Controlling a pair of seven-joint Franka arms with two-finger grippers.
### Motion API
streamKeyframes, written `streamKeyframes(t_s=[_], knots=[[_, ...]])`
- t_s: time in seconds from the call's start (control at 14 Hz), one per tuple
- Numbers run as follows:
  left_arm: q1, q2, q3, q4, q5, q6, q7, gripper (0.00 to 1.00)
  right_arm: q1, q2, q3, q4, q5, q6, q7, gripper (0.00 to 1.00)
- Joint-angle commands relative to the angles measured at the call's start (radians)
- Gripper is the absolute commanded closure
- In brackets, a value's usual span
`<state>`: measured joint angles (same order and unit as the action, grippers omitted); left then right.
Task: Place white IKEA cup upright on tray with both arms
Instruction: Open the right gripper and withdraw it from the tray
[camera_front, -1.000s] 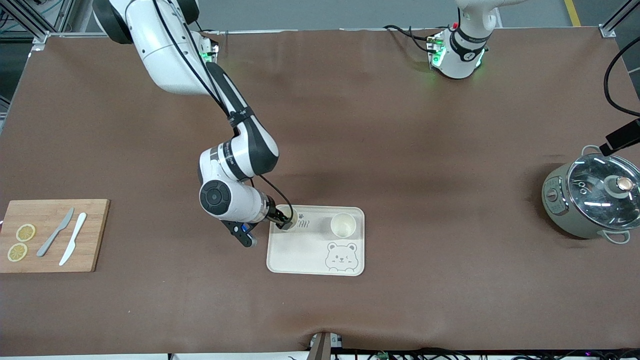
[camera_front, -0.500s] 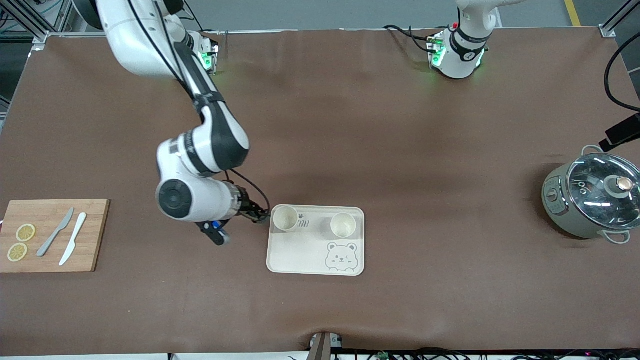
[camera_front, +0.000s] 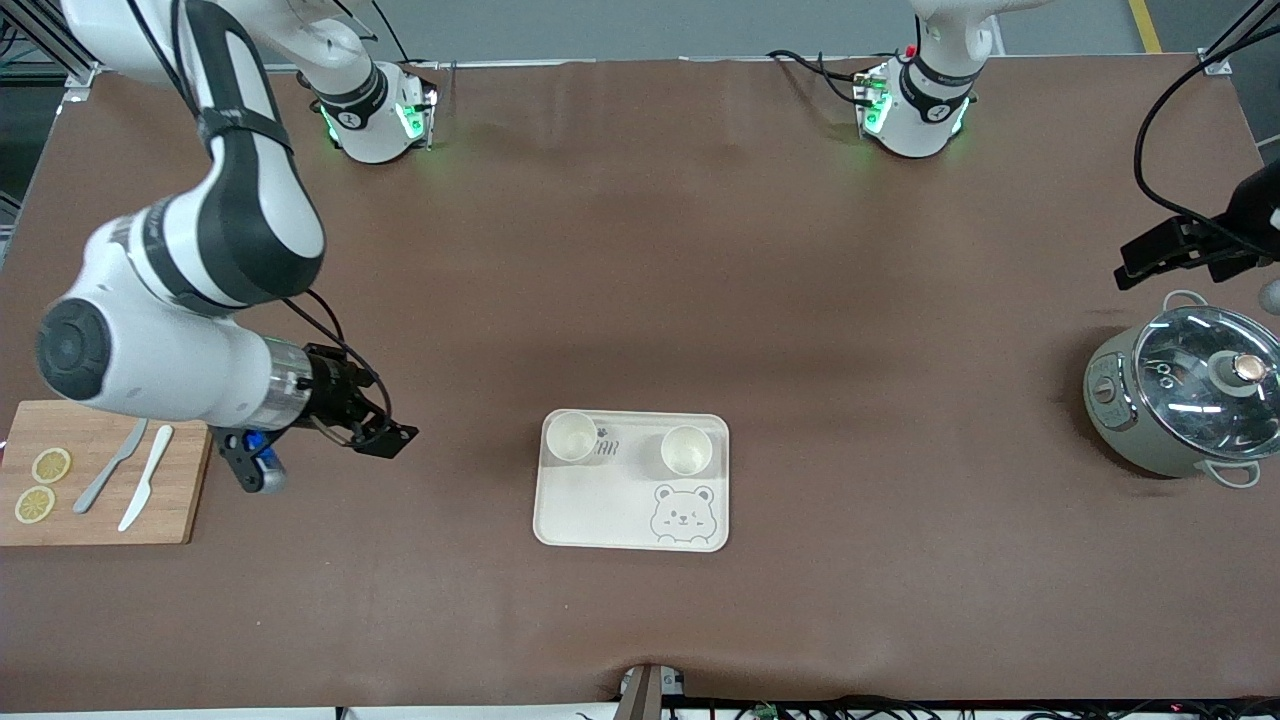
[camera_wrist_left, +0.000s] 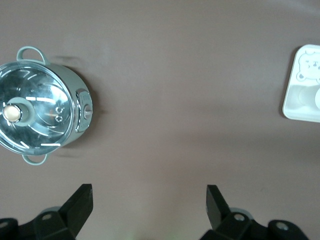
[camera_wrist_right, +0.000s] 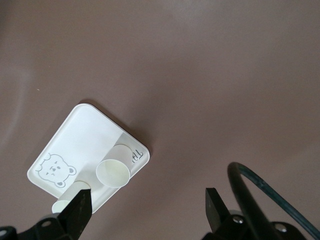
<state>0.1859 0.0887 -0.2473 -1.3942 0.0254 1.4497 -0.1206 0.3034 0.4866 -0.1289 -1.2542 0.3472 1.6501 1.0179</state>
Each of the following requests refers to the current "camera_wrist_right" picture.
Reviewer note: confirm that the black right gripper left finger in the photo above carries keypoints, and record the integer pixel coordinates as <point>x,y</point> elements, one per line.
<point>77,215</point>

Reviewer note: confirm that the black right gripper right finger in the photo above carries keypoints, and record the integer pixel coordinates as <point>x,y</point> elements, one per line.
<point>217,215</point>

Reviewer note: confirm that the white plastic cup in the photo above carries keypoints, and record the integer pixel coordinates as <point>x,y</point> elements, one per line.
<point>58,207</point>

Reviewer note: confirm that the cream paper cup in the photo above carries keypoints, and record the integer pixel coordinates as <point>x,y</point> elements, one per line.
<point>112,172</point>

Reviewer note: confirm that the cream tray with bear print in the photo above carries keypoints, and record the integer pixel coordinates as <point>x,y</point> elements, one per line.
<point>82,140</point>

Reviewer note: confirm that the brown table cover mat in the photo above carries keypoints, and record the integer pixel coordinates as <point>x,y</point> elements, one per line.
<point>175,62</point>

